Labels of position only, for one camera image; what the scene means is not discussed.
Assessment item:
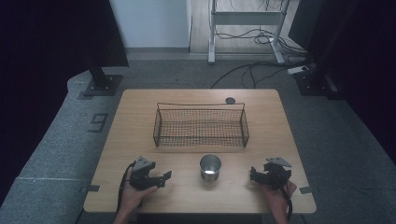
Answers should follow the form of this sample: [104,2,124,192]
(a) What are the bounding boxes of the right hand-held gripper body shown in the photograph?
[263,156,293,191]

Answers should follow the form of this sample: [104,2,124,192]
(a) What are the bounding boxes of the black stand with square base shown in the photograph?
[82,59,123,97]
[293,0,347,98]

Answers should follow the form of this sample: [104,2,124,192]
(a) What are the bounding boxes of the black floor cables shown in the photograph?
[210,26,313,90]

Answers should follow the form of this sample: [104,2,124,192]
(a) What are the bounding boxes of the person's left hand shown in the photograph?
[119,186,160,215]

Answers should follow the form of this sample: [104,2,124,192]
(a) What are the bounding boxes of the black curtain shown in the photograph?
[288,0,396,164]
[0,0,130,203]

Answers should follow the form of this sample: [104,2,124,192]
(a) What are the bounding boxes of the person's right hand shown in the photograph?
[259,180,298,215]

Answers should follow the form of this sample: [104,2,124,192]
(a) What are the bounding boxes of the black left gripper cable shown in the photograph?
[116,161,138,216]

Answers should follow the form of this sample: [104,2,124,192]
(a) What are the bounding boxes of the black wire mesh basket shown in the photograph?
[152,102,250,148]

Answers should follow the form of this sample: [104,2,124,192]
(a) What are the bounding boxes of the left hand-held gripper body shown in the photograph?
[129,155,156,191]

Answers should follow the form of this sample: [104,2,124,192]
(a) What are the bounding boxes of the shiny metal cup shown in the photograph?
[199,153,222,182]

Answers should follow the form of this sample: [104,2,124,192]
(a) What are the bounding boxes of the white power strip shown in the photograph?
[287,64,310,76]

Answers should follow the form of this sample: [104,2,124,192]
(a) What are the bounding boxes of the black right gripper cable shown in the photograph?
[275,176,294,221]

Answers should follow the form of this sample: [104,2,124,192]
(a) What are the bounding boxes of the white metal desk frame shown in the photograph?
[207,0,291,65]

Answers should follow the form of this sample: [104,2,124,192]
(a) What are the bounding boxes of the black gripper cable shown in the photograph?
[275,176,294,221]
[116,161,138,216]

